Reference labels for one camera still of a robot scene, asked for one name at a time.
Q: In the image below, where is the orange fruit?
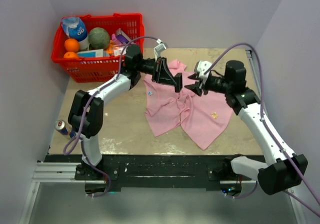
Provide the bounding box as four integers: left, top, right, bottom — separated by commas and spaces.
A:
63, 52, 78, 59
64, 39, 80, 53

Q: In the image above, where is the green melon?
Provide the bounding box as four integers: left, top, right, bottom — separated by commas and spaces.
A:
88, 27, 111, 49

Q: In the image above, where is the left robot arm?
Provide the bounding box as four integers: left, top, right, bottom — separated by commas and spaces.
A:
68, 42, 182, 180

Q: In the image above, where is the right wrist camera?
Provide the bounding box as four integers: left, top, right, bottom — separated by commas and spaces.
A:
194, 60, 212, 84

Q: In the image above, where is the small black stand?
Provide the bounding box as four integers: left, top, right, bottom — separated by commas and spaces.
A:
174, 72, 183, 93

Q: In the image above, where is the orange fruit upper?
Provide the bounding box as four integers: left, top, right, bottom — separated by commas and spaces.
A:
64, 39, 80, 53

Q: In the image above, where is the gold rhinestone brooch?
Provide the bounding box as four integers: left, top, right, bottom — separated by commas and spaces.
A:
211, 112, 218, 119

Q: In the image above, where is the aluminium rail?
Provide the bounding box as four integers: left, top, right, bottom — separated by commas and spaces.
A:
31, 162, 85, 183

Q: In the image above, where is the black metal base frame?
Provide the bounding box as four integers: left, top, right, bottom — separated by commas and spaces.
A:
44, 154, 250, 196

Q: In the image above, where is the blue white plastic bag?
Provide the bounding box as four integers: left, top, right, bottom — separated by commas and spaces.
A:
61, 17, 89, 50

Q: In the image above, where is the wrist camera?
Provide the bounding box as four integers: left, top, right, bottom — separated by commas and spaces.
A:
153, 39, 168, 60
194, 60, 212, 84

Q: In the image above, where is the red plastic shopping basket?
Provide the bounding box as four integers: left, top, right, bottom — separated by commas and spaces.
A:
51, 13, 145, 83

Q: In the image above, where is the pink white snack packet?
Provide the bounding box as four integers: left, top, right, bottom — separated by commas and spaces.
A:
105, 42, 124, 57

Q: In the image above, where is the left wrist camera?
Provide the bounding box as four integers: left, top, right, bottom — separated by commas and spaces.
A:
153, 39, 168, 60

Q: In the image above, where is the orange fruit lower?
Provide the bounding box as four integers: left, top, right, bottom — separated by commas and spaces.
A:
63, 52, 78, 59

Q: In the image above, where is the purple white box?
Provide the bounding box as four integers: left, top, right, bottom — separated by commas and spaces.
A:
111, 28, 132, 45

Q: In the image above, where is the energy drink can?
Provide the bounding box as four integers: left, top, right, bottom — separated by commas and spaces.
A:
55, 120, 75, 139

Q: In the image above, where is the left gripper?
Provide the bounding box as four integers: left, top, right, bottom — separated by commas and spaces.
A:
136, 57, 178, 87

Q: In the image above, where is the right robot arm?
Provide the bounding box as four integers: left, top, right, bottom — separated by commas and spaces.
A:
186, 60, 308, 195

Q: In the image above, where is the white blue carton box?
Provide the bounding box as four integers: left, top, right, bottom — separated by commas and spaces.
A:
77, 49, 109, 58

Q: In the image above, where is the pink garment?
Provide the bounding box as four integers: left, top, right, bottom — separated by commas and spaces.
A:
143, 75, 233, 150

